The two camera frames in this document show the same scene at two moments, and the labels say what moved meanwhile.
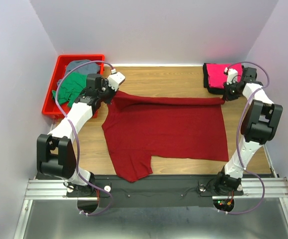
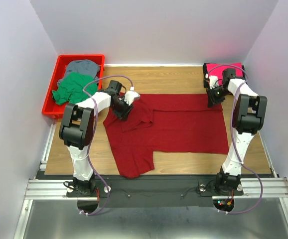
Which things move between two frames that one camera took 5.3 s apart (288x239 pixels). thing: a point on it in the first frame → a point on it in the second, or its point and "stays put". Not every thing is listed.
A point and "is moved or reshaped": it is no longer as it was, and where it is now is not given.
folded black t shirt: x=206 y=81 stays put
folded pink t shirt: x=217 y=77 stays put
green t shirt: x=71 y=87 stays put
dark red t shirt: x=138 y=126 is moved or reshaped
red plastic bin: x=49 y=108 stays put
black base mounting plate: x=140 y=190 stays put
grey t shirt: x=89 y=67 stays put
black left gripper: x=112 y=91 → x=123 y=114
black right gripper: x=226 y=95 → x=212 y=99
